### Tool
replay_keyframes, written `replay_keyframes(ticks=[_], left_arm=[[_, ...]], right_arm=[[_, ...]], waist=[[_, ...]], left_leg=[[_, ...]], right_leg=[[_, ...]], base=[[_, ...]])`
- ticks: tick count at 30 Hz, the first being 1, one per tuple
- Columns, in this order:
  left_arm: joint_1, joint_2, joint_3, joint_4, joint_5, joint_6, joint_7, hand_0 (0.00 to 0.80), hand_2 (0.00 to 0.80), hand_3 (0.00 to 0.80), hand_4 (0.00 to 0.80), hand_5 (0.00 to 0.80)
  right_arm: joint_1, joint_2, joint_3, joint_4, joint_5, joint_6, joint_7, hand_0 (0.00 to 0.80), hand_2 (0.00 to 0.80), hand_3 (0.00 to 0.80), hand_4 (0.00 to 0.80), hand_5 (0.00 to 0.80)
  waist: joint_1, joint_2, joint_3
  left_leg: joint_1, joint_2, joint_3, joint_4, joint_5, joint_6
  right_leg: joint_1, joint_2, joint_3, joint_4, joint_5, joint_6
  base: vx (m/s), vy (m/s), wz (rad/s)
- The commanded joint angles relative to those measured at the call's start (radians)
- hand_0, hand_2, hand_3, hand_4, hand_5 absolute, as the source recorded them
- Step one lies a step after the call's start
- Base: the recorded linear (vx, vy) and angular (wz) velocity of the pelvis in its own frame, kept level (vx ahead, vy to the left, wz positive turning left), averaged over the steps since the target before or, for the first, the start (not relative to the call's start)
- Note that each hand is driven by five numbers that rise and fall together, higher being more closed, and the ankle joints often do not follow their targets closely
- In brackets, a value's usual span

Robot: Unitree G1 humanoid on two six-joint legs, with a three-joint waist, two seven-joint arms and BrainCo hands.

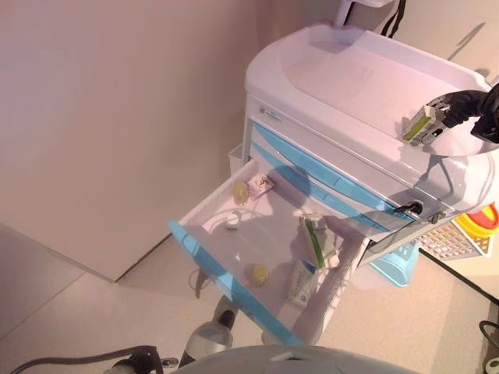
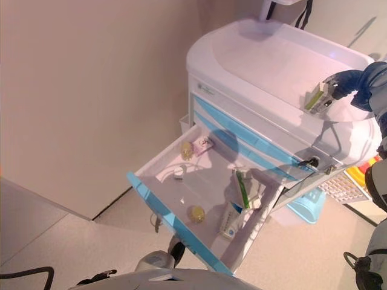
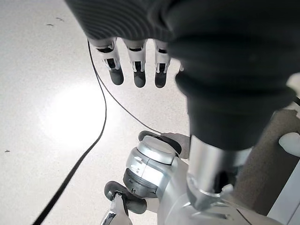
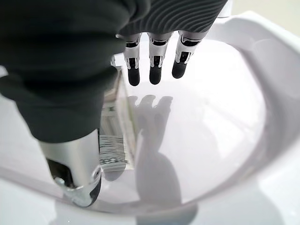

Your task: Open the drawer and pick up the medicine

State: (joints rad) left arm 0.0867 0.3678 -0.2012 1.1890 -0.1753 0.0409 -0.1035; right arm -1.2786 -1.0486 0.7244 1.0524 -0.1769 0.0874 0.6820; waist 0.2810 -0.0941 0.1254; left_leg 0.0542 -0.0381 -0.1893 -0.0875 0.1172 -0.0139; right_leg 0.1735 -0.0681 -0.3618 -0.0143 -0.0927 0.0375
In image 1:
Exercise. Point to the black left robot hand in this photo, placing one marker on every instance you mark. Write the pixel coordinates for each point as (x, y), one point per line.
(170, 363)

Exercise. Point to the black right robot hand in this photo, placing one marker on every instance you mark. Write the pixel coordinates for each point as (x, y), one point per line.
(464, 105)

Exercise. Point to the small white green medicine box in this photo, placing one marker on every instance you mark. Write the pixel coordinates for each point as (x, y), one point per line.
(419, 124)

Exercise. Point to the white drawer with blue front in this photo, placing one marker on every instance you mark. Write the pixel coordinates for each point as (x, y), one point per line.
(202, 249)

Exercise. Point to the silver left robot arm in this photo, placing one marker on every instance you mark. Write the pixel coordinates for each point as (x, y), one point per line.
(132, 362)

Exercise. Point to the blue and white medicine box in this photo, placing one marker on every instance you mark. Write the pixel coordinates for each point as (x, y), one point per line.
(302, 286)

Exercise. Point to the green and white medicine box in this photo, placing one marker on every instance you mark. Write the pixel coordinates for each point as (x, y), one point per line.
(312, 241)

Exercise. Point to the white grey medicine box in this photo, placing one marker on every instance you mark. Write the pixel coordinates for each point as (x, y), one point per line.
(333, 241)

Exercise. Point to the pink medicine box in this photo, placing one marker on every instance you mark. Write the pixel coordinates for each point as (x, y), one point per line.
(260, 187)

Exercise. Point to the silver left robot leg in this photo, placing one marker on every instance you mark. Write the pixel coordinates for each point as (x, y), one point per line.
(210, 335)

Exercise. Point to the grey robot torso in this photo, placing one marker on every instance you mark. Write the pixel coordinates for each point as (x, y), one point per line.
(280, 360)

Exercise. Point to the white medical cart blue drawers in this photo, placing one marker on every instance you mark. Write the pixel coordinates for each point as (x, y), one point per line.
(351, 89)

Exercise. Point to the yellow sharps container red lid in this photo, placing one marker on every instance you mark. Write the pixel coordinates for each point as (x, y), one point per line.
(481, 220)

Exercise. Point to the white lattice side basket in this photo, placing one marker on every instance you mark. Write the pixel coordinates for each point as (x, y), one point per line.
(448, 241)

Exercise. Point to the small white bottle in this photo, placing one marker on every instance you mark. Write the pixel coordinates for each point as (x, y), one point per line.
(233, 223)

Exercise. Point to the light blue waste bin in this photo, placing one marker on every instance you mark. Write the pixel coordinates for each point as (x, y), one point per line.
(393, 265)

